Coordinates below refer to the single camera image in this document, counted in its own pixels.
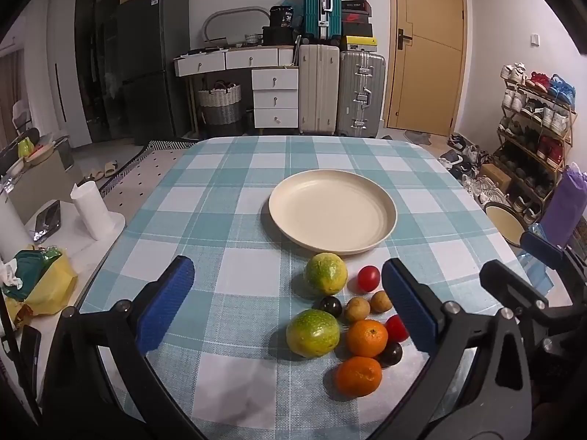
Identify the round cream basin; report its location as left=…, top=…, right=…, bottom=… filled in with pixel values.
left=484, top=202, right=524, bottom=247

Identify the patterned floor rug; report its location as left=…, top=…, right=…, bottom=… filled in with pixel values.
left=98, top=140, right=199, bottom=199

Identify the woven laundry basket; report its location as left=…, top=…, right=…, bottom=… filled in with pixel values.
left=198, top=83, right=242, bottom=124

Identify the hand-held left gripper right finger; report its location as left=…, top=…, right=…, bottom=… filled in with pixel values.
left=371, top=259, right=536, bottom=440

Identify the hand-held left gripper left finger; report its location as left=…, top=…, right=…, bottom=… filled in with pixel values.
left=43, top=255, right=207, bottom=440

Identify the teal hard suitcase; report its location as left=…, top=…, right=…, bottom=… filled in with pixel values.
left=303, top=0, right=343, bottom=45

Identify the dark glossy cabinet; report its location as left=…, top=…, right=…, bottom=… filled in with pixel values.
left=74, top=0, right=121, bottom=144

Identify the small brown cardboard box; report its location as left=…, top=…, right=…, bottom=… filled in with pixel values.
left=479, top=164, right=513, bottom=193

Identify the red cherry tomato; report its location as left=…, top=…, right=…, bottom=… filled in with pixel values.
left=384, top=315, right=410, bottom=343
left=357, top=266, right=381, bottom=293

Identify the stack of shoe boxes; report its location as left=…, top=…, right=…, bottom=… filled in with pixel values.
left=340, top=1, right=379, bottom=52

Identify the cream round plate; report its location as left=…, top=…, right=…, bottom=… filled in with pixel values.
left=268, top=169, right=397, bottom=256

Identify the white drawer dresser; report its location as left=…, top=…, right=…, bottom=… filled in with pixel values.
left=173, top=47, right=300, bottom=130

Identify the purple paper bag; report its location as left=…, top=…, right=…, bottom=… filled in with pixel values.
left=547, top=164, right=587, bottom=247

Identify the brown longan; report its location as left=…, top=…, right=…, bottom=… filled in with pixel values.
left=369, top=290, right=394, bottom=313
left=345, top=297, right=371, bottom=323

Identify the orange tangerine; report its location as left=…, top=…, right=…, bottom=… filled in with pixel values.
left=346, top=319, right=389, bottom=358
left=334, top=356, right=383, bottom=398

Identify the black smartphone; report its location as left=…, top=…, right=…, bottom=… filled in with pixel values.
left=33, top=200, right=62, bottom=244

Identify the shoe rack with shoes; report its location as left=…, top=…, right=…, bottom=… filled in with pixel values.
left=496, top=63, right=579, bottom=226

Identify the beige hard suitcase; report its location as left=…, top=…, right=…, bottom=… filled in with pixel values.
left=298, top=43, right=340, bottom=136

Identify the silver hard suitcase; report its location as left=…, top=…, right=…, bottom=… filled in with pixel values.
left=338, top=50, right=387, bottom=139

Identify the pile of shoes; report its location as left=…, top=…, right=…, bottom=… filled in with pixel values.
left=438, top=133, right=505, bottom=203

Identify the yellow plastic bag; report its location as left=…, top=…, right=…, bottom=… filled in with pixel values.
left=13, top=247, right=78, bottom=318

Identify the tan wooden door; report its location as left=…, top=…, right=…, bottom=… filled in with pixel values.
left=384, top=0, right=468, bottom=137

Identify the white paper towel roll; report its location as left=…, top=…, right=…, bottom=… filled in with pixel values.
left=70, top=180, right=116, bottom=242

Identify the dark grey refrigerator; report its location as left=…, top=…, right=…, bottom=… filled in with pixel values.
left=114, top=0, right=191, bottom=145

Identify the teal checked tablecloth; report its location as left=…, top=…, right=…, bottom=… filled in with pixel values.
left=76, top=135, right=553, bottom=440

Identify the oval white-framed mirror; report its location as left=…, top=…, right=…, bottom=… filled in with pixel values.
left=203, top=7, right=270, bottom=47

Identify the black printed bag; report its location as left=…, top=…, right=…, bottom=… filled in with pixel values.
left=270, top=5, right=295, bottom=28

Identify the yellow-green round fruit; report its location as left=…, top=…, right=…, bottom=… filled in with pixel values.
left=303, top=253, right=348, bottom=296
left=285, top=309, right=341, bottom=359

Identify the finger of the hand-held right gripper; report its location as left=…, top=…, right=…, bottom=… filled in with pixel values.
left=520, top=231, right=587, bottom=295
left=479, top=260, right=550, bottom=327

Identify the pair of beige slippers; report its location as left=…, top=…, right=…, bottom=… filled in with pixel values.
left=85, top=160, right=119, bottom=182

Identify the blue plastic packet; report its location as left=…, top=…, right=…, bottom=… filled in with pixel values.
left=517, top=224, right=557, bottom=295

